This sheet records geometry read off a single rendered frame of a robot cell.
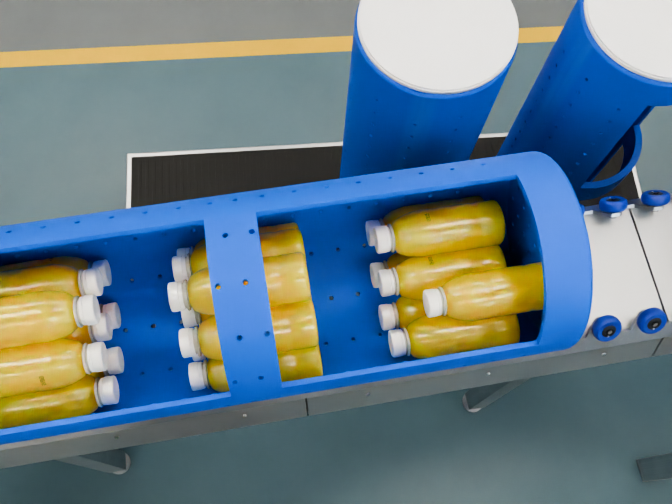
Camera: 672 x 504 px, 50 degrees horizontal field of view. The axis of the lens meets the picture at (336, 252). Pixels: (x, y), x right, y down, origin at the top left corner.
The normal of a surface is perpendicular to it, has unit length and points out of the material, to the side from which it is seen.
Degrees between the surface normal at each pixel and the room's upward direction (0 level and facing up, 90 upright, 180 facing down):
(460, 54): 0
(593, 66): 90
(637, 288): 0
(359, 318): 10
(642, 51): 0
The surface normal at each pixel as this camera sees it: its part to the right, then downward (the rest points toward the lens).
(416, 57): 0.04, -0.35
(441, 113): 0.09, 0.94
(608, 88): -0.60, 0.74
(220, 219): -0.04, -0.74
